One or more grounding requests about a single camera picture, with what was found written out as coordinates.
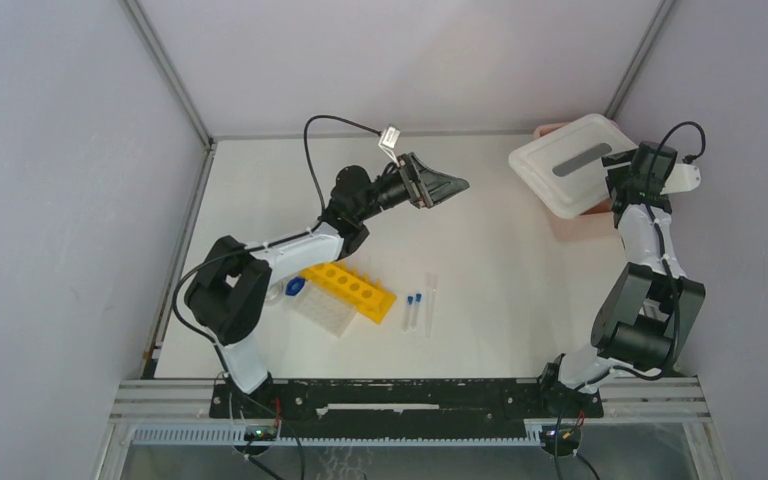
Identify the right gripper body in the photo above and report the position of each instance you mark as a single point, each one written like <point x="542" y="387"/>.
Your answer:
<point x="618" y="178"/>

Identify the yellow test tube rack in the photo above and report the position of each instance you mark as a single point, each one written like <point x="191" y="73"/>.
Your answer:
<point x="368" y="297"/>

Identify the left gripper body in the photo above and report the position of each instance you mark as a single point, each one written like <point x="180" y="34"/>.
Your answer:
<point x="402" y="185"/>

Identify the white plastic bin lid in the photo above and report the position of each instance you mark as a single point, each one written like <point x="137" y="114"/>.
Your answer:
<point x="563" y="168"/>

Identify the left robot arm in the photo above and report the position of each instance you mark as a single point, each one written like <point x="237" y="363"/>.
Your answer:
<point x="222" y="298"/>

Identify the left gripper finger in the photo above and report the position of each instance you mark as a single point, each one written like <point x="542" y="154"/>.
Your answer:
<point x="433" y="195"/>
<point x="433" y="181"/>

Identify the blue capped tube left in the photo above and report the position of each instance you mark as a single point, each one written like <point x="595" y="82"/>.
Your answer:
<point x="408" y="313"/>

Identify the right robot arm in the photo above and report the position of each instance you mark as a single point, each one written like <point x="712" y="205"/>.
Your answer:
<point x="647" y="315"/>

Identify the blue bottle cap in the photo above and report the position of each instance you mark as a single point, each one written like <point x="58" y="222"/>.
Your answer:
<point x="294" y="286"/>

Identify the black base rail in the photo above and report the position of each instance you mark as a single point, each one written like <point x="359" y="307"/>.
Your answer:
<point x="404" y="409"/>

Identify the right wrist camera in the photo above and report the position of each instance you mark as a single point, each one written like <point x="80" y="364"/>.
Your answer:
<point x="683" y="178"/>

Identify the clear well plate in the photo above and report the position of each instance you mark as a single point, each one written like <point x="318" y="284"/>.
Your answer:
<point x="323" y="309"/>

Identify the small glass flask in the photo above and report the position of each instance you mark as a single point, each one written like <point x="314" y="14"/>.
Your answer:
<point x="274" y="294"/>

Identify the pink plastic bin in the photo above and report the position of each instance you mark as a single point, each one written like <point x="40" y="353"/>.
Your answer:
<point x="593" y="224"/>

